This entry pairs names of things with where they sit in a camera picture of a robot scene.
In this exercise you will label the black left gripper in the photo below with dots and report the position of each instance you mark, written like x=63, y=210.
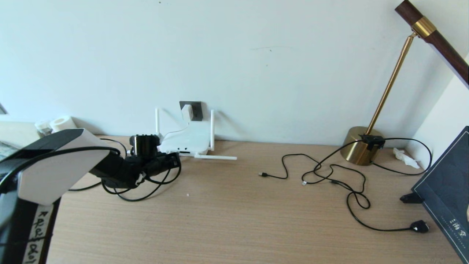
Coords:
x=160, y=165

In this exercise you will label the white square power adapter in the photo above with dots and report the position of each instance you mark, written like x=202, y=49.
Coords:
x=187, y=112

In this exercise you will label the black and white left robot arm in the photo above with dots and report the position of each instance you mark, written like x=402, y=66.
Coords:
x=55, y=170

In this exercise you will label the white router with four antennas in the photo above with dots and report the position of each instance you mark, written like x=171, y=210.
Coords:
x=187, y=139

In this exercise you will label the white toilet paper roll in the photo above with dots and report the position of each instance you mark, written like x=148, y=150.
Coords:
x=63, y=123

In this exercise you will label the small clear jar white lid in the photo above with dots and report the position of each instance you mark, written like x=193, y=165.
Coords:
x=42, y=127

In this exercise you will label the black junction box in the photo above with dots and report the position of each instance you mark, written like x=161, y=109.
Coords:
x=372, y=140

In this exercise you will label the crumpled white tissue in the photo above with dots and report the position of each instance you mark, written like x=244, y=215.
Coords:
x=403, y=156

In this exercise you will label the dark blue framed board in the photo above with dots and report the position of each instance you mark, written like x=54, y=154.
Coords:
x=445, y=187

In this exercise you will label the grey wall socket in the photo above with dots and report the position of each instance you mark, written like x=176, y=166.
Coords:
x=198, y=109

